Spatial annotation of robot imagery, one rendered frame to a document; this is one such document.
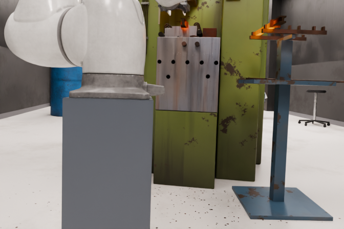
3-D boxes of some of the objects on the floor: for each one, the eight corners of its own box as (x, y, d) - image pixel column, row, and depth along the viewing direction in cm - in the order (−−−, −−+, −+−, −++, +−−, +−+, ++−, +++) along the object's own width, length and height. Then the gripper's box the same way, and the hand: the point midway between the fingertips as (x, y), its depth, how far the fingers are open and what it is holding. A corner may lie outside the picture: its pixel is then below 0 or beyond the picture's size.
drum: (86, 112, 568) (87, 62, 562) (89, 116, 508) (90, 60, 502) (50, 113, 546) (50, 60, 540) (48, 117, 485) (49, 58, 479)
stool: (337, 128, 462) (339, 90, 459) (306, 127, 465) (308, 90, 461) (323, 123, 511) (325, 90, 508) (295, 122, 514) (297, 89, 510)
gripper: (147, 8, 128) (158, 20, 151) (192, 8, 125) (196, 20, 148) (148, -9, 128) (158, 5, 151) (193, -10, 125) (197, 4, 147)
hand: (176, 11), depth 146 cm, fingers open, 7 cm apart
